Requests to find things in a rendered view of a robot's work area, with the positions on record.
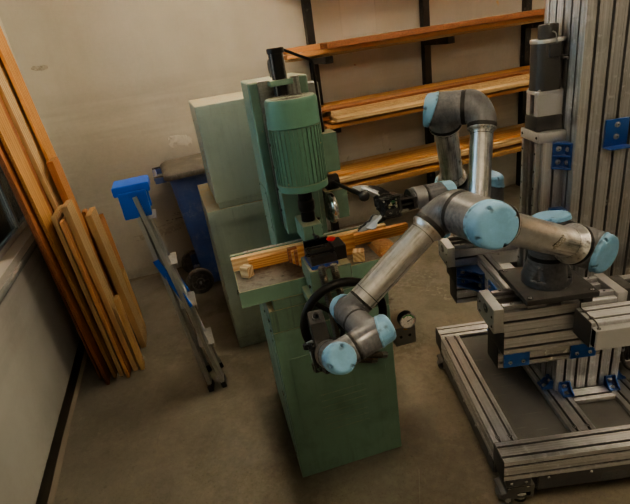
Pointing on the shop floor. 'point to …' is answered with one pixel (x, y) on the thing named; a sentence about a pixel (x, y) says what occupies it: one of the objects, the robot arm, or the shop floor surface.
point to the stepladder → (135, 189)
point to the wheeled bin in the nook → (199, 269)
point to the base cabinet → (334, 403)
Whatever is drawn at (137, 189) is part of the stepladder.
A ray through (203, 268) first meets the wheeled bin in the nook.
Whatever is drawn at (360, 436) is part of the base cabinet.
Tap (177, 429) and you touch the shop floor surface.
